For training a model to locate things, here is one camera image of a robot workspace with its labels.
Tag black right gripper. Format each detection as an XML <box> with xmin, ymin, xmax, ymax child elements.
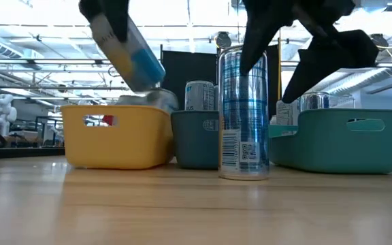
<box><xmin>240</xmin><ymin>0</ymin><xmax>379</xmax><ymax>103</ymax></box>

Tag silver blue slim can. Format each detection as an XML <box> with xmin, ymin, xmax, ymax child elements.
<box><xmin>299</xmin><ymin>91</ymin><xmax>331</xmax><ymax>112</ymax></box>
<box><xmin>218</xmin><ymin>45</ymin><xmax>271</xmax><ymax>181</ymax></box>

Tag silver cans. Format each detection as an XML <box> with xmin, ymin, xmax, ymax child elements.
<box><xmin>144</xmin><ymin>87</ymin><xmax>180</xmax><ymax>114</ymax></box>

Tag green plastic bin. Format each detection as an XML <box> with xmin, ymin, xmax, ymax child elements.
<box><xmin>268</xmin><ymin>108</ymin><xmax>392</xmax><ymax>175</ymax></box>

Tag yellow plastic bin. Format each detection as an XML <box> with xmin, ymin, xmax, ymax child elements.
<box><xmin>60</xmin><ymin>103</ymin><xmax>174</xmax><ymax>170</ymax></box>

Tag dark blue plastic bin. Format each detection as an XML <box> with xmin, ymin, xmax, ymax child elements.
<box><xmin>170</xmin><ymin>110</ymin><xmax>221</xmax><ymax>170</ymax></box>

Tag black folding partition screen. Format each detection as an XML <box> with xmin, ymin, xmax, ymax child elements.
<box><xmin>161</xmin><ymin>44</ymin><xmax>281</xmax><ymax>118</ymax></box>

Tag white robot figure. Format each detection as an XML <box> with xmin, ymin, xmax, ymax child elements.
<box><xmin>0</xmin><ymin>93</ymin><xmax>18</xmax><ymax>137</ymax></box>

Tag yellow cable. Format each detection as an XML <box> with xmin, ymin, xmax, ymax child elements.
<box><xmin>277</xmin><ymin>29</ymin><xmax>283</xmax><ymax>101</ymax></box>

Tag black ceiling cord reel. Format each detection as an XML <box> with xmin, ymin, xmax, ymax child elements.
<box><xmin>214</xmin><ymin>31</ymin><xmax>233</xmax><ymax>50</ymax></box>
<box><xmin>369</xmin><ymin>33</ymin><xmax>390</xmax><ymax>48</ymax></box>

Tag silver ventilation duct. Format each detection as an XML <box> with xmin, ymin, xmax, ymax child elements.
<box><xmin>318</xmin><ymin>67</ymin><xmax>392</xmax><ymax>100</ymax></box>

